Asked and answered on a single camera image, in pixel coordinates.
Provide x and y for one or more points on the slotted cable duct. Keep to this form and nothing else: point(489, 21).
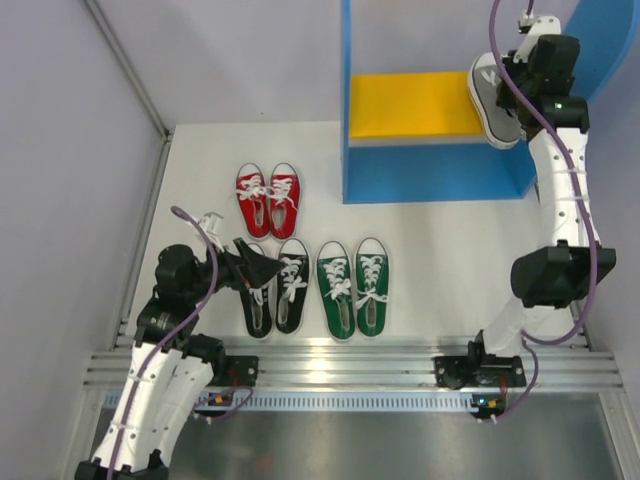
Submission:
point(325, 401)

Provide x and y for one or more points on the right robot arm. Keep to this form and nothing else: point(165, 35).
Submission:
point(570, 261)

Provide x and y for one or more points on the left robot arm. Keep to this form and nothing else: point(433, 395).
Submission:
point(171, 365)

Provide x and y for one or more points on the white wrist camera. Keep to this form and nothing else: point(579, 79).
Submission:
point(210, 223)
point(535, 26)

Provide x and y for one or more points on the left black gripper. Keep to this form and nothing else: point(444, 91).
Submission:
point(240, 263)

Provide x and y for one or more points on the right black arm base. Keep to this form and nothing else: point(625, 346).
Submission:
point(457, 372)

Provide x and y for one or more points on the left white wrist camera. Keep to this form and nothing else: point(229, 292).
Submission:
point(210, 223)

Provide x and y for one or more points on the green sneaker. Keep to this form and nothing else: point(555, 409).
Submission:
point(333, 269)
point(372, 286)

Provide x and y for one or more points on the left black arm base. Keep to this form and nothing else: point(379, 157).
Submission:
point(236, 370)

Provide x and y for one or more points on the aluminium mounting rail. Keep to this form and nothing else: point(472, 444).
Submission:
point(407, 364)

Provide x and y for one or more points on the black sneaker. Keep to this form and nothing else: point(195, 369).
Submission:
point(292, 285)
point(256, 306)

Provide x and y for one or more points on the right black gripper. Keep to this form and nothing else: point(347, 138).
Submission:
point(511, 93)

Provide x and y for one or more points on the left red sneaker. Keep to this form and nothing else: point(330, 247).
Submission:
point(251, 193)

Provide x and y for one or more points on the red sneaker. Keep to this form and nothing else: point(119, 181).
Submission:
point(251, 193)
point(285, 193)

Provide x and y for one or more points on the yellow shelf board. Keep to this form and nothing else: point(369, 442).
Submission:
point(411, 106)

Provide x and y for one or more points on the right red sneaker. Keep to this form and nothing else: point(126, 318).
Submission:
point(285, 193)

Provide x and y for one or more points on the grey sneaker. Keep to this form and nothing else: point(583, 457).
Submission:
point(501, 128)

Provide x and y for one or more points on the aluminium corner post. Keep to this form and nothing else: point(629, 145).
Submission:
point(108, 33)

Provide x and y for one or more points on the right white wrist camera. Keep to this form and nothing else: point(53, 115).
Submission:
point(535, 26)

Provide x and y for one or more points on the blue shoe shelf frame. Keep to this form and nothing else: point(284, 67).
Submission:
point(424, 170)

